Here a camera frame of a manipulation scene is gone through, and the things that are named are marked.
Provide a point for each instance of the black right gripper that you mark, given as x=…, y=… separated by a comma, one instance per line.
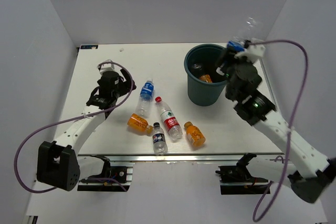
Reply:
x=228, y=55

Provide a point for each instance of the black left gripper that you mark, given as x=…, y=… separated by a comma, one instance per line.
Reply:
x=126, y=85

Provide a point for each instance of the orange juice bottle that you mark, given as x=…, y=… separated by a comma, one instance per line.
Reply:
x=194, y=135
x=206, y=78
x=139, y=124

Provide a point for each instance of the tall blue label water bottle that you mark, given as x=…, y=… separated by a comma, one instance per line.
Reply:
x=145, y=99

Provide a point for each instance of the small blue label bottle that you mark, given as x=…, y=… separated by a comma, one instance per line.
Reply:
x=197, y=67

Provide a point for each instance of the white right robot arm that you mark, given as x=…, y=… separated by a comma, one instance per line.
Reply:
x=307, y=171

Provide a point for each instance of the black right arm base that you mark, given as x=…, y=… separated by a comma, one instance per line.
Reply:
x=237, y=180

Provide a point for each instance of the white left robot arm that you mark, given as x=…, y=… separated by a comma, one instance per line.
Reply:
x=58, y=163

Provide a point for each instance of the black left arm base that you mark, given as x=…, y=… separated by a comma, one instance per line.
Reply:
x=113, y=172

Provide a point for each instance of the dark green plastic bin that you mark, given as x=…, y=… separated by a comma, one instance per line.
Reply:
x=200, y=92

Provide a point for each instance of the blue sticker left corner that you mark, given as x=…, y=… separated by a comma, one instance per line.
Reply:
x=88, y=47

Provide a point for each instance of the red label water bottle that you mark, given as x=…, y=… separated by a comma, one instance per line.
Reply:
x=169, y=120

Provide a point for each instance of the pepsi bottle black cap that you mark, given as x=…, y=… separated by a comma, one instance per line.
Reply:
x=158, y=138

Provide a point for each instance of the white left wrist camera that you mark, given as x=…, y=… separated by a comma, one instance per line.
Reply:
x=106, y=66

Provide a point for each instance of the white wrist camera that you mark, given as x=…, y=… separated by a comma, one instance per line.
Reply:
x=106, y=66
x=254, y=50

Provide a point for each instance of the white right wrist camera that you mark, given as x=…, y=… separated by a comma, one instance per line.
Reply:
x=254, y=50

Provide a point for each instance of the aluminium table front rail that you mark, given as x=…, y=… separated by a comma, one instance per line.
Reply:
x=198, y=158

